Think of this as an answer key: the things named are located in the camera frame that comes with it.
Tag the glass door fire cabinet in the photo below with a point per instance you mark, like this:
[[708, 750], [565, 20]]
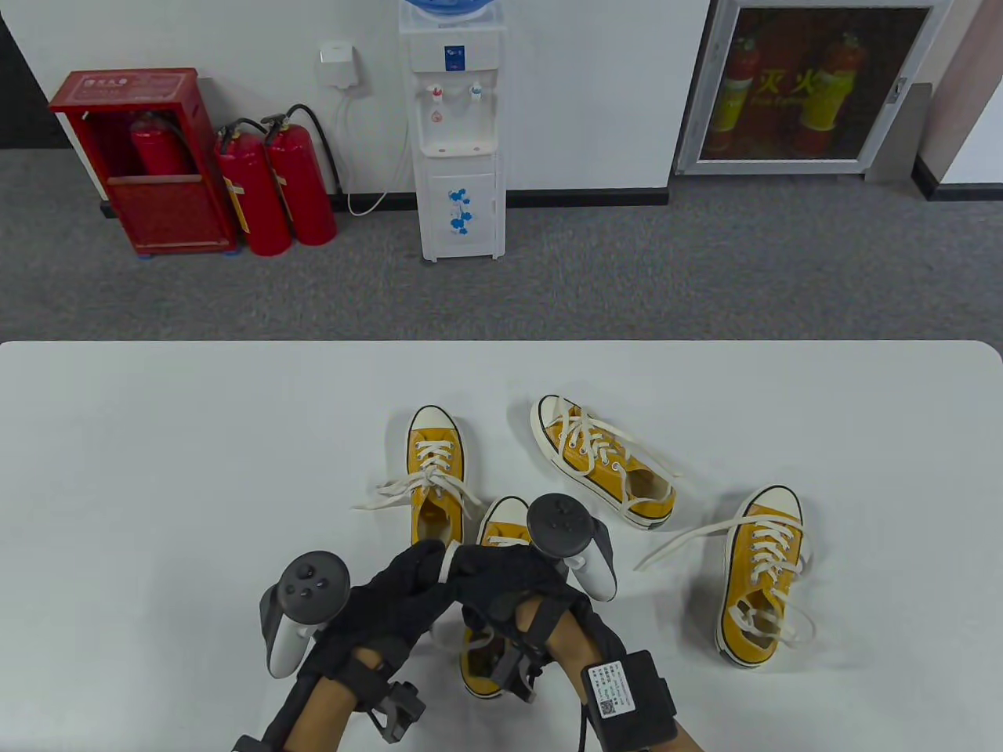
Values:
[[823, 94]]

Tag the person's left forearm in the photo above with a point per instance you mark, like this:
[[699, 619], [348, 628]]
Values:
[[321, 705]]

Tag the white water dispenser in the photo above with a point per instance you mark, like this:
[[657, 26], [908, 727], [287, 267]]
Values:
[[458, 196]]

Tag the red fire extinguisher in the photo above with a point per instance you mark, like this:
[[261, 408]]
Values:
[[302, 188], [157, 153], [255, 196]]

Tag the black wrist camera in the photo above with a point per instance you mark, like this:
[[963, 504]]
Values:
[[400, 709], [513, 674]]

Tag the person's left hand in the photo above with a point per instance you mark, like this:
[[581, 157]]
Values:
[[392, 603]]

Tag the red fire extinguisher cabinet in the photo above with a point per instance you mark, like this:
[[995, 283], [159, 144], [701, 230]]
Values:
[[172, 211]]

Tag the black labelled box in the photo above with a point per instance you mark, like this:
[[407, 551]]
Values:
[[247, 744], [635, 705]]

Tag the white wall box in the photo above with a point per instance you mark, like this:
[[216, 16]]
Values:
[[341, 66]]

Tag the person's right hand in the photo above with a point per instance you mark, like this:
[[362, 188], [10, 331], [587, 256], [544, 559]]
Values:
[[501, 576]]

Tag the person's right forearm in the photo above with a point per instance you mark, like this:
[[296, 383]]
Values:
[[560, 638]]

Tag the grey tracking controller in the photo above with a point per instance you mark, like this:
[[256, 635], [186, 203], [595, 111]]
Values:
[[560, 521], [313, 583]]

